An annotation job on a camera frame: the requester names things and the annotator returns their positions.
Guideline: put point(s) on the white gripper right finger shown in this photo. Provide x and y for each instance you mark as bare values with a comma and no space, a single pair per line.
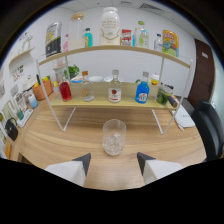
160,170

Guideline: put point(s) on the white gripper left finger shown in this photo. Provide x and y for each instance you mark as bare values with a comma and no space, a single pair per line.
66,171

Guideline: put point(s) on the clear bottle white cap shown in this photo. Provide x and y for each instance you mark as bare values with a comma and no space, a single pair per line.
115,95

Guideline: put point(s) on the teal cup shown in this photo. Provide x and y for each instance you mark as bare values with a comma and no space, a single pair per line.
20,114

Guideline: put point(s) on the light blue cup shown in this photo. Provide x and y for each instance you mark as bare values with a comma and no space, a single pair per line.
33,102

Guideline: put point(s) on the clear drinking glass with ice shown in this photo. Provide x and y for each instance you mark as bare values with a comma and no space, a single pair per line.
114,140

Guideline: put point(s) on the white zip pouch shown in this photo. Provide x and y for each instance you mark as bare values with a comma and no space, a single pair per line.
185,118

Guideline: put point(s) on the black chair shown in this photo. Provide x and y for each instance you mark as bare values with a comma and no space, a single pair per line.
208,130

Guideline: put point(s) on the white tray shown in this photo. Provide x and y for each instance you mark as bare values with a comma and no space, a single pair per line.
26,119

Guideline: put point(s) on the black handbag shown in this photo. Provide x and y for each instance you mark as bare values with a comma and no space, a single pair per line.
11,130

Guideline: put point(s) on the dark cylinder tan end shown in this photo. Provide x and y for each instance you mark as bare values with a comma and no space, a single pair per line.
173,101

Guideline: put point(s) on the blue liquid bottle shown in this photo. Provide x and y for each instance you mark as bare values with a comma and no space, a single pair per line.
142,95

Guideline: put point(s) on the red liquid bottle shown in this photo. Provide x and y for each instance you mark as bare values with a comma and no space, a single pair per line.
65,91

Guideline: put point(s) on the clear bottle orange label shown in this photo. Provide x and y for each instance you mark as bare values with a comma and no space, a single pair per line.
87,91

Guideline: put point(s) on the orange plant pot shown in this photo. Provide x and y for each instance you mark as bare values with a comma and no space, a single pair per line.
42,91

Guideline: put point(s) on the two-tier wooden shelf rack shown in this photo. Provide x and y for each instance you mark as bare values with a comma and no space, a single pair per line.
100,90

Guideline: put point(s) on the white bowl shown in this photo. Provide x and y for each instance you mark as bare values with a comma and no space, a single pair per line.
95,79

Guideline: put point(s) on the green potted plant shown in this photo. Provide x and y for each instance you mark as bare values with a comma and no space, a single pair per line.
73,71

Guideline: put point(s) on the brown door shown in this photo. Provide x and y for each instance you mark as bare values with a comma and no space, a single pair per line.
201,76

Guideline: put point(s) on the pink bottle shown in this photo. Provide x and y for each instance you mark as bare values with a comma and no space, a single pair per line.
65,45

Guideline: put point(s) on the small clear bottle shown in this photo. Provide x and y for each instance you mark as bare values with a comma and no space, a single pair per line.
158,43

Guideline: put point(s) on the yellow snack bag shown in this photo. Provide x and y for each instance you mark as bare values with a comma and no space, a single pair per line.
170,43

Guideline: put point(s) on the black yellow snack packet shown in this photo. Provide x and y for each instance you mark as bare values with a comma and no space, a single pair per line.
53,40

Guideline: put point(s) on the teal bottle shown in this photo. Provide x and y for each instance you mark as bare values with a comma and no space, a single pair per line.
88,40

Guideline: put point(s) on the glass jar cork lid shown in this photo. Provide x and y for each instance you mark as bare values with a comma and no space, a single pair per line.
76,36

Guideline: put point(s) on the white vase ornament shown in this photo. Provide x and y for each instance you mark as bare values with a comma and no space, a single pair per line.
26,41

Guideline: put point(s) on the red box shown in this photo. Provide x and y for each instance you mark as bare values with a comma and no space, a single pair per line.
126,37

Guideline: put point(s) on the large white jar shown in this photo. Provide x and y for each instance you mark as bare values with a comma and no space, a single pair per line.
110,30

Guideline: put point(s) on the wooden wall shelf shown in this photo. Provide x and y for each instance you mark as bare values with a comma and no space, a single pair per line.
21,55

